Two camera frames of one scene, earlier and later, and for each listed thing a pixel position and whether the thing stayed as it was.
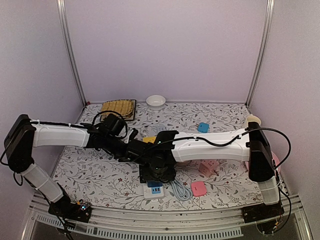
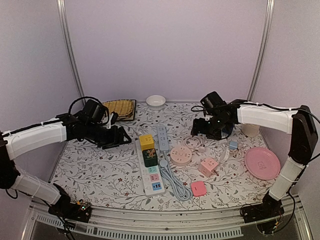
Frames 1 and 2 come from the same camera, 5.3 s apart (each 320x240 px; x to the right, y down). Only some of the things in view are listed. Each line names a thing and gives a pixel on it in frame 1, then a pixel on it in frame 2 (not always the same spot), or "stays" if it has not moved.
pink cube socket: (207, 167) stays
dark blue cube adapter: (154, 183) → (227, 130)
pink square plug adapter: (198, 188) stays
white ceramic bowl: (155, 102) stays
